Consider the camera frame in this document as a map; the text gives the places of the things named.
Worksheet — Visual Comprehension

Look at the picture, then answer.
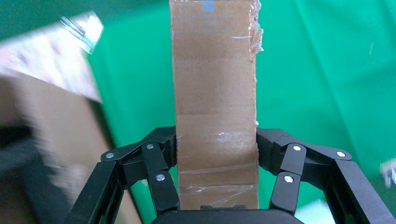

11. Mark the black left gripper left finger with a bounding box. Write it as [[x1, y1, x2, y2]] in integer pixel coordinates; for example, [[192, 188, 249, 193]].
[[63, 126, 180, 224]]

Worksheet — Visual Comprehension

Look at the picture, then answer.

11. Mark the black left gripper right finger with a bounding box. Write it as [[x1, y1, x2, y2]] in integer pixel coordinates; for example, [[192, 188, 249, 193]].
[[256, 127, 396, 224]]

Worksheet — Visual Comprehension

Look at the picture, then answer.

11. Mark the small taped cardboard box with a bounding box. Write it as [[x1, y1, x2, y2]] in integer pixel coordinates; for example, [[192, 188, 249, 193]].
[[169, 0, 264, 211]]

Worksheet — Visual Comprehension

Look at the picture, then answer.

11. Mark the large open cardboard carton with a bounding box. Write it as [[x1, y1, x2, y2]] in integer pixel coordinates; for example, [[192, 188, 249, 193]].
[[0, 72, 143, 224]]

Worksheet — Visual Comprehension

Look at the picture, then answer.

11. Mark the green table cloth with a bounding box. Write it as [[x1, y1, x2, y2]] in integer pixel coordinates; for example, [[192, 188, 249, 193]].
[[88, 0, 396, 224]]

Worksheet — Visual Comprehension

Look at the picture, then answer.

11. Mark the silver metal bar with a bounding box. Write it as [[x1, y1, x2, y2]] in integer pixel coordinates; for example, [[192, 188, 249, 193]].
[[60, 15, 95, 55]]

